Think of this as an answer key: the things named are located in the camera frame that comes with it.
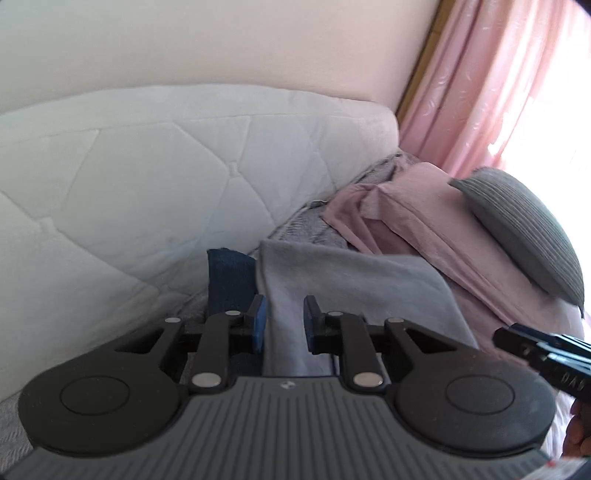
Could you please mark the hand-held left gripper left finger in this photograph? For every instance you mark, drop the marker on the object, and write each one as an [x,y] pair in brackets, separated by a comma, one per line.
[258,323]

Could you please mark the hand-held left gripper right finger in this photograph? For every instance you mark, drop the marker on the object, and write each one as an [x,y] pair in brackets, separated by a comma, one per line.
[313,323]

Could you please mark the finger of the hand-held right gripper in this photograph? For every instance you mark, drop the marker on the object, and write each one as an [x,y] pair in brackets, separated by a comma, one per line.
[554,339]
[512,342]

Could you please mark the grey garment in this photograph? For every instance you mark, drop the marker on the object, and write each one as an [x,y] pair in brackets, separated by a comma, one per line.
[360,286]

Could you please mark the person's right hand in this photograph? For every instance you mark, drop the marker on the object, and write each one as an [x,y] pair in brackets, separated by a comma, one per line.
[579,431]

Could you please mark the dark blue garment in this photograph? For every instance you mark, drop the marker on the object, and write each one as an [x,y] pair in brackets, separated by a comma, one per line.
[228,281]

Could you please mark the grey pink blanket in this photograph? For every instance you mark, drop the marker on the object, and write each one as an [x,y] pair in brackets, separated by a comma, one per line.
[314,226]

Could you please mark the grey ribbed pillow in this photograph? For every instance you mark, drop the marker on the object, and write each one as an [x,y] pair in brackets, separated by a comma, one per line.
[521,230]

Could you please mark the pink pillow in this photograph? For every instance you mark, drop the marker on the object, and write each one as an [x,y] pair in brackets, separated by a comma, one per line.
[429,217]
[351,212]

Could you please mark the white quilted headboard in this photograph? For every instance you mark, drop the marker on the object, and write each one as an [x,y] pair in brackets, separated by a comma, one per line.
[138,184]

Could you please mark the pink curtain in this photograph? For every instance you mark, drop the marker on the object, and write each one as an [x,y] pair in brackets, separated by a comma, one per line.
[498,83]

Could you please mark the wooden wall trim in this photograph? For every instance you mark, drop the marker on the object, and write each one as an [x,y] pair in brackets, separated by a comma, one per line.
[422,60]

